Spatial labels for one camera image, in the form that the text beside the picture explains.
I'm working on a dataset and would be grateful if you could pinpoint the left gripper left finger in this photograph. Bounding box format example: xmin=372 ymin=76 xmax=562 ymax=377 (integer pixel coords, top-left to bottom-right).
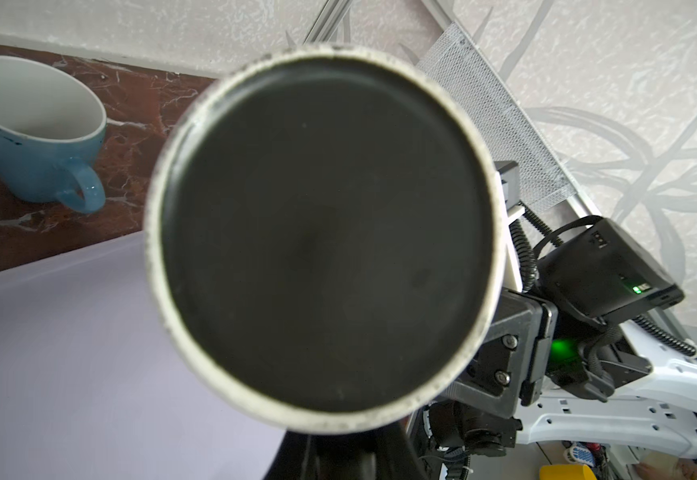
xmin=262 ymin=431 xmax=322 ymax=480

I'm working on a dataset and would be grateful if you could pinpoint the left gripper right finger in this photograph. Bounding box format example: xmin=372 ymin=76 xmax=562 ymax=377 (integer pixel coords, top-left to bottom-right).
xmin=372 ymin=422 xmax=426 ymax=480

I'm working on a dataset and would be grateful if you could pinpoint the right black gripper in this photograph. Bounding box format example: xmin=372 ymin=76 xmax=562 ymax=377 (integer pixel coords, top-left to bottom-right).
xmin=444 ymin=290 xmax=559 ymax=419

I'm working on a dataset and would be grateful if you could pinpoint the black mug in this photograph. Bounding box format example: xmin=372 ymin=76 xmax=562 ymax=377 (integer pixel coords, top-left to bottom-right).
xmin=144 ymin=44 xmax=506 ymax=435

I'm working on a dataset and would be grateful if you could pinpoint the blue dotted square mug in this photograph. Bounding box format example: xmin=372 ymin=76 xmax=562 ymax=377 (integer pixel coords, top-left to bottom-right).
xmin=0 ymin=55 xmax=108 ymax=214

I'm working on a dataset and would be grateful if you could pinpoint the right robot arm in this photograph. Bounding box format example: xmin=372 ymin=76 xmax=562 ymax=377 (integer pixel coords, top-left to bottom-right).
xmin=408 ymin=205 xmax=697 ymax=479

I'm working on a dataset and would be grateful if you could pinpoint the lavender plastic tray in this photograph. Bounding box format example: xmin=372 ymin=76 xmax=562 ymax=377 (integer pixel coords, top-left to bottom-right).
xmin=0 ymin=233 xmax=284 ymax=479

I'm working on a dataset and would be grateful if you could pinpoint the white wire basket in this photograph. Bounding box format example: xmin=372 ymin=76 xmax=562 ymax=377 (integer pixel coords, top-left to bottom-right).
xmin=418 ymin=23 xmax=578 ymax=212

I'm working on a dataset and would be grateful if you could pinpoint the aluminium frame rail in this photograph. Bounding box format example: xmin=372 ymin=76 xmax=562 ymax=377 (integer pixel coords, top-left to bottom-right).
xmin=302 ymin=0 xmax=458 ymax=44

